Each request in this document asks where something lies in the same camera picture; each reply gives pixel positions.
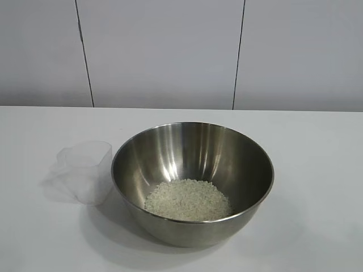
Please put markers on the clear plastic measuring cup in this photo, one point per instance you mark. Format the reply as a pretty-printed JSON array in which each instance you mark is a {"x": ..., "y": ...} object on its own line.
[{"x": 85, "y": 181}]

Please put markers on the white rice grains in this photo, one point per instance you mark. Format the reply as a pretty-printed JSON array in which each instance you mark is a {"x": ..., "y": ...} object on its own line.
[{"x": 187, "y": 201}]

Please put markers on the stainless steel mixing bowl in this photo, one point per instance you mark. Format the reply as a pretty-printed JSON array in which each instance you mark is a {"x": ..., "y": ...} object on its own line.
[{"x": 198, "y": 235}]

